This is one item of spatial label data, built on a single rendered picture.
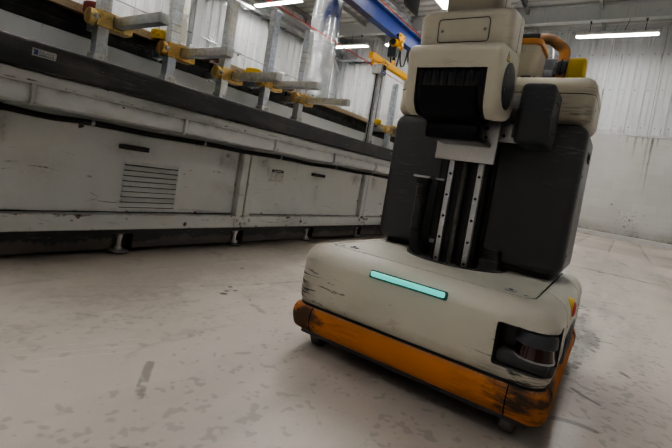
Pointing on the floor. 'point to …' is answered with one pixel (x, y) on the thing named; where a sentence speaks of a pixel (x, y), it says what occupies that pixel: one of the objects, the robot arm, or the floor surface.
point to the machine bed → (159, 166)
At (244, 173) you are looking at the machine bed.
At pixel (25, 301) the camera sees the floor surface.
